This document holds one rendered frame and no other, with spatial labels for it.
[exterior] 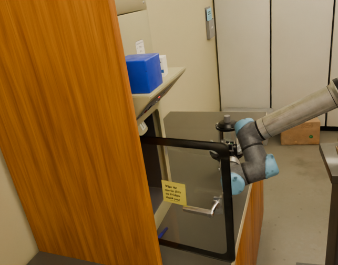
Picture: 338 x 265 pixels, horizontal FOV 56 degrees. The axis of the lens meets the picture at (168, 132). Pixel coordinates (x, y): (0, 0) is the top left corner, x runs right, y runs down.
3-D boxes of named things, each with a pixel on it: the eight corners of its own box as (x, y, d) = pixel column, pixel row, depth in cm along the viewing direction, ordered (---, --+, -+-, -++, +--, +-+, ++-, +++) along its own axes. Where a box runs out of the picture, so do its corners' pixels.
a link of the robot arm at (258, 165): (267, 140, 106) (235, 151, 109) (279, 171, 101) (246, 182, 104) (269, 147, 113) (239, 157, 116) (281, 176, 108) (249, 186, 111)
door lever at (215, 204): (189, 202, 93) (188, 195, 92) (221, 208, 89) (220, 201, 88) (182, 214, 89) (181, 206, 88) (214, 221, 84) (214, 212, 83)
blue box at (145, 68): (118, 94, 90) (111, 62, 86) (133, 83, 98) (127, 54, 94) (150, 93, 86) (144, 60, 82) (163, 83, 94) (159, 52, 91)
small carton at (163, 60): (150, 78, 102) (146, 59, 100) (153, 74, 107) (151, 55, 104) (164, 77, 101) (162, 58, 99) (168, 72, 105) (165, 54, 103)
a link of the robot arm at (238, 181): (251, 192, 105) (226, 200, 107) (246, 174, 115) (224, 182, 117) (242, 173, 103) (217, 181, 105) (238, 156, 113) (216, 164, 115)
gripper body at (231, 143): (236, 137, 127) (239, 151, 116) (236, 156, 131) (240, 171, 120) (216, 139, 128) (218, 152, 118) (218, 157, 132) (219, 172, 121)
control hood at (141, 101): (119, 129, 92) (111, 97, 88) (160, 94, 119) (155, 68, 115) (155, 130, 88) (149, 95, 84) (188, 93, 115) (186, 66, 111)
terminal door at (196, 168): (148, 240, 109) (127, 134, 93) (236, 262, 96) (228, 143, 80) (147, 241, 109) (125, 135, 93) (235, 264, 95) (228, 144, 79)
